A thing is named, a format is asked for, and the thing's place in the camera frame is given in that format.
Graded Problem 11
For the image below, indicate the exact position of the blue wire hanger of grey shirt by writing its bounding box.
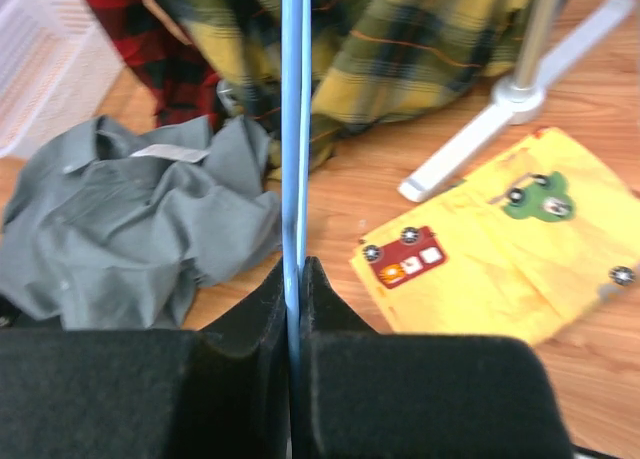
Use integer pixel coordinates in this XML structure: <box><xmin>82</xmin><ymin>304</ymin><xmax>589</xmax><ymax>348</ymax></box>
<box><xmin>281</xmin><ymin>0</ymin><xmax>312</xmax><ymax>458</ymax></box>

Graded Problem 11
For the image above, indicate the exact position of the yellow plaid flannel shirt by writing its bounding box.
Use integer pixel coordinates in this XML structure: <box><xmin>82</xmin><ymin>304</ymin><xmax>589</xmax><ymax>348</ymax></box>
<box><xmin>167</xmin><ymin>0</ymin><xmax>533</xmax><ymax>166</ymax></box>

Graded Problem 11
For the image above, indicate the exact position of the metal clothes rack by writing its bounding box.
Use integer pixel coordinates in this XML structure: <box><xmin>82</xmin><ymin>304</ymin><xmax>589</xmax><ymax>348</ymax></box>
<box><xmin>398</xmin><ymin>0</ymin><xmax>637</xmax><ymax>203</ymax></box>

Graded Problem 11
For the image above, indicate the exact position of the white plastic laundry basket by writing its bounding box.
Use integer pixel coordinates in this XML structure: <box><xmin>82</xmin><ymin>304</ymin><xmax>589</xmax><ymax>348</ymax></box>
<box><xmin>1</xmin><ymin>0</ymin><xmax>124</xmax><ymax>159</ymax></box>

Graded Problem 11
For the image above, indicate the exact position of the grey button-up shirt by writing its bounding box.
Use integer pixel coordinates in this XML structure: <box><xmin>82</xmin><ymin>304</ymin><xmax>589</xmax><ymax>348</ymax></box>
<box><xmin>1</xmin><ymin>116</ymin><xmax>280</xmax><ymax>329</ymax></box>

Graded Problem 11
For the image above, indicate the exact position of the red black plaid shirt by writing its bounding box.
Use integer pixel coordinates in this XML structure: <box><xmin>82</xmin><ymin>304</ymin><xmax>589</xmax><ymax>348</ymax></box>
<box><xmin>85</xmin><ymin>0</ymin><xmax>227</xmax><ymax>131</ymax></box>

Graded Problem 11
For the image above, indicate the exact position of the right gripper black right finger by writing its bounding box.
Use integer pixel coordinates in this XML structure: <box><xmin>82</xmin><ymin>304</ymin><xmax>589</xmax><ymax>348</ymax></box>
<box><xmin>298</xmin><ymin>257</ymin><xmax>573</xmax><ymax>458</ymax></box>

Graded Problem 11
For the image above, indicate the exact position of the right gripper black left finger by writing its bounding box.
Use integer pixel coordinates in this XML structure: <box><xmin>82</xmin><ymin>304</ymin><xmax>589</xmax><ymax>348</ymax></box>
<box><xmin>1</xmin><ymin>267</ymin><xmax>289</xmax><ymax>458</ymax></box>

